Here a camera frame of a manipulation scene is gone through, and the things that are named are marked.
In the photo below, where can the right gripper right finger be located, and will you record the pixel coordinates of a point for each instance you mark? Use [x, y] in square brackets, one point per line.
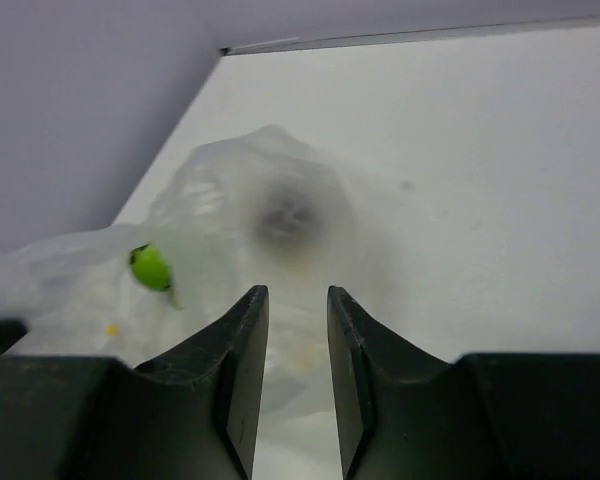
[402, 413]

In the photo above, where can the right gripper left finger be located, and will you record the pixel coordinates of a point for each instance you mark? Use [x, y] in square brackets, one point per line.
[189, 413]

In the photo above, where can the translucent plastic bag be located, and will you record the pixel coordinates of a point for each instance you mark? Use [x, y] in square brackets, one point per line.
[77, 295]

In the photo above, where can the green fake fruit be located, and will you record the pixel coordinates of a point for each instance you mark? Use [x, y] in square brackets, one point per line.
[149, 268]

